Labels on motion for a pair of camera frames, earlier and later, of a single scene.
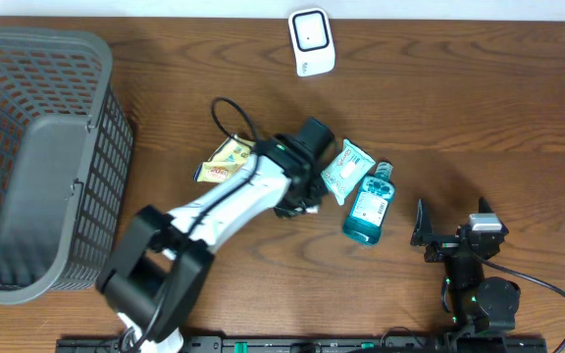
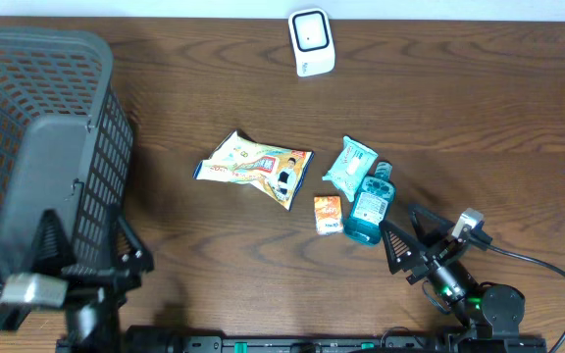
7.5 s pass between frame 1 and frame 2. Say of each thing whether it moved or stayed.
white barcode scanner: stayed
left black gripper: moved
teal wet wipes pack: moved
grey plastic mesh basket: stayed
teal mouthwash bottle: stayed
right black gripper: moved
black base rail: stayed
